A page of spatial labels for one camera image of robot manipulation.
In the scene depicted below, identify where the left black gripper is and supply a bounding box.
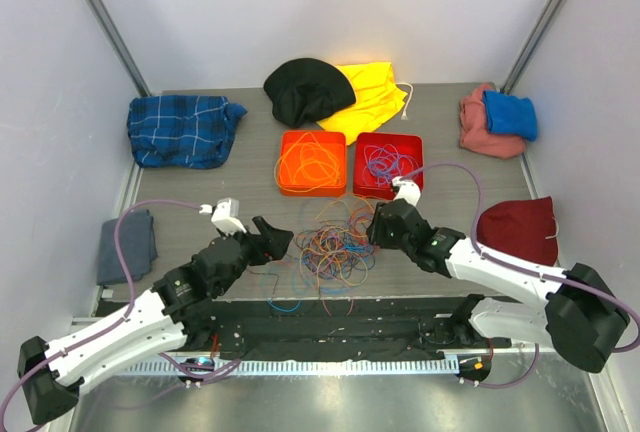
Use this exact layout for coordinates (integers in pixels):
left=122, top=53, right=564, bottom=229
left=214, top=216, right=292, bottom=296

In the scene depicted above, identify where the blue wire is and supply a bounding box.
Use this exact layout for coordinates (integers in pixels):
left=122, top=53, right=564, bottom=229
left=374, top=149, right=421, bottom=178
left=362, top=144, right=401, bottom=188
left=363, top=141, right=416, bottom=188

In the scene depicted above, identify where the yellow wire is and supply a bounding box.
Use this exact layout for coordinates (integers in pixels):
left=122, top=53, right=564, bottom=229
left=273, top=132, right=346, bottom=196

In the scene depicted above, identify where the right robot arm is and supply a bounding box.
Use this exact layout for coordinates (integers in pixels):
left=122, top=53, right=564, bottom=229
left=367, top=199, right=631, bottom=373

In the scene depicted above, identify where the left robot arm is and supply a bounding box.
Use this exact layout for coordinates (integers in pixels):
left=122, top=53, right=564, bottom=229
left=18, top=216, right=294, bottom=426

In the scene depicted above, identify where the red plastic box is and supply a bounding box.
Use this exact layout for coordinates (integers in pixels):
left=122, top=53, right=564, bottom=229
left=352, top=132, right=424, bottom=200

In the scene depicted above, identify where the orange plastic box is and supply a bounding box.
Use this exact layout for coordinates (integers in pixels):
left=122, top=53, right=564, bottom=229
left=274, top=130, right=347, bottom=197

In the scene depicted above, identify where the pink cloth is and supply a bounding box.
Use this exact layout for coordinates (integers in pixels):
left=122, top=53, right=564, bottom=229
left=459, top=83, right=526, bottom=159

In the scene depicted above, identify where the dark red cloth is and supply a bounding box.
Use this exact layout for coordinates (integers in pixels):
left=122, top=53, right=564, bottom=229
left=476, top=197, right=558, bottom=266

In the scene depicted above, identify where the yellow cloth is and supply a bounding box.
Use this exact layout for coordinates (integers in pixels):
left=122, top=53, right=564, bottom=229
left=317, top=62, right=413, bottom=145

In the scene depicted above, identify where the grey cloth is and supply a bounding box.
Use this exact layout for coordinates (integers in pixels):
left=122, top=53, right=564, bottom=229
left=96, top=210, right=158, bottom=286

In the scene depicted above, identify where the blue plaid cloth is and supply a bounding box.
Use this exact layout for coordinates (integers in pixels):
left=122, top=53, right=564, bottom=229
left=126, top=95, right=247, bottom=170

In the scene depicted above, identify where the black cloth hat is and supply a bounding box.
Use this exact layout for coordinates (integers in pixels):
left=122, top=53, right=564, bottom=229
left=263, top=58, right=356, bottom=129

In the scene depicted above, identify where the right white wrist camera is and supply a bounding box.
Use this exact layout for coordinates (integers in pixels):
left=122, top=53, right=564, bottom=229
left=391, top=176, right=421, bottom=207

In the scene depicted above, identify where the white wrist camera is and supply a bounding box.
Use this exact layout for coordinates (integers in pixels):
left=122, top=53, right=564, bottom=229
left=391, top=176, right=421, bottom=207
left=199, top=197, right=247, bottom=236

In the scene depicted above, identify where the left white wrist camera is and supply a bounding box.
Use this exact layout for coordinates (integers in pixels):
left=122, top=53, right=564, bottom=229
left=199, top=197, right=247, bottom=236

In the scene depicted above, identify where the tangled wire pile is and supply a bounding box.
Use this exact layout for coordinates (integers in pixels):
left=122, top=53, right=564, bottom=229
left=249, top=195, right=386, bottom=317

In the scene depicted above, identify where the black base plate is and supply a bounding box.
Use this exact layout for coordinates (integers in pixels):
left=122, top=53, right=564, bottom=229
left=94, top=296, right=574, bottom=362

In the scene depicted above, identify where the white cord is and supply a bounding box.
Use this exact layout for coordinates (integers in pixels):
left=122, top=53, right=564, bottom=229
left=394, top=81, right=415, bottom=123

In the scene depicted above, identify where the white cable duct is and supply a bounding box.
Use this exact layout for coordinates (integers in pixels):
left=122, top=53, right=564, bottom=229
left=119, top=355, right=460, bottom=377

